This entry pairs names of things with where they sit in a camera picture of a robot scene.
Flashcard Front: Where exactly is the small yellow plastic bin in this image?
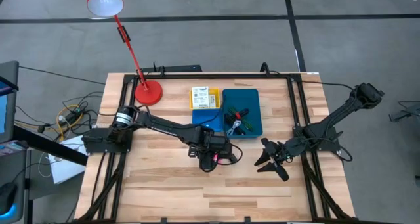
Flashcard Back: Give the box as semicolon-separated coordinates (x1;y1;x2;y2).
189;87;221;110

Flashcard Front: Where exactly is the large teal plastic bin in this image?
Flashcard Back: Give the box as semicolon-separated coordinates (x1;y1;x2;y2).
222;88;264;140

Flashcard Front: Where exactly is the black computer mouse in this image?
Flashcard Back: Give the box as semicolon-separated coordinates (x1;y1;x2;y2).
0;181;18;215

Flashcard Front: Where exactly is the flat black device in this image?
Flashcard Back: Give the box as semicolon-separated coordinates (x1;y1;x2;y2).
141;64;203;74

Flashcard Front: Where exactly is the white paper box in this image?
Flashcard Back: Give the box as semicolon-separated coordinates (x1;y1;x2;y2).
47;135;87;185

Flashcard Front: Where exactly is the thin black floor cable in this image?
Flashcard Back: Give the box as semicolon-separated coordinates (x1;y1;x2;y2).
18;65;106;86

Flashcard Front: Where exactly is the yellow cable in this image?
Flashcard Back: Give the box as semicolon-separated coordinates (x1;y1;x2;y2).
56;104;83;143

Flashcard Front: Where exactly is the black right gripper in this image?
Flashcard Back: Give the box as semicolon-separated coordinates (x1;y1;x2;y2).
254;137;296;182

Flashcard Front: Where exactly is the red desk lamp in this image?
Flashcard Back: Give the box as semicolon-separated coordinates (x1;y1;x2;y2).
86;0;164;106

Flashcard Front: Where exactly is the grey metal stand foot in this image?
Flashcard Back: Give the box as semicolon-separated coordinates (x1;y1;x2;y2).
388;101;420;123

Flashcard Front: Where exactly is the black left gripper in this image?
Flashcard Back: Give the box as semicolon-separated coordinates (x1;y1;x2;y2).
188;135;233;171

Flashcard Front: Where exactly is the small blue plastic bin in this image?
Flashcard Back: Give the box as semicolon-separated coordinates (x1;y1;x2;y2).
191;108;224;133

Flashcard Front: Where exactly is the grey side desk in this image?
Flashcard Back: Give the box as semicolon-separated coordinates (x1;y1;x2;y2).
0;148;32;224

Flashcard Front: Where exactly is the black aluminium table frame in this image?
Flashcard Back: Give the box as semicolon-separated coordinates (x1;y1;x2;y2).
78;72;354;223

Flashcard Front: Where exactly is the black slanted bar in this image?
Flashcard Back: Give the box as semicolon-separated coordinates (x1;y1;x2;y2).
12;124;89;168

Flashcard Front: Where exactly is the black cable with red band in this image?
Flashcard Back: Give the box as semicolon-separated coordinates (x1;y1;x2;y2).
225;108;250;122

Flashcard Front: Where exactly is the tablet with colourful screen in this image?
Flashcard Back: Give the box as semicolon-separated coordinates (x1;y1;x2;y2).
0;141;30;156

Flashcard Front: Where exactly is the computer monitor with blue screen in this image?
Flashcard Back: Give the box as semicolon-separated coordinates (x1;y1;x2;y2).
0;60;20;145

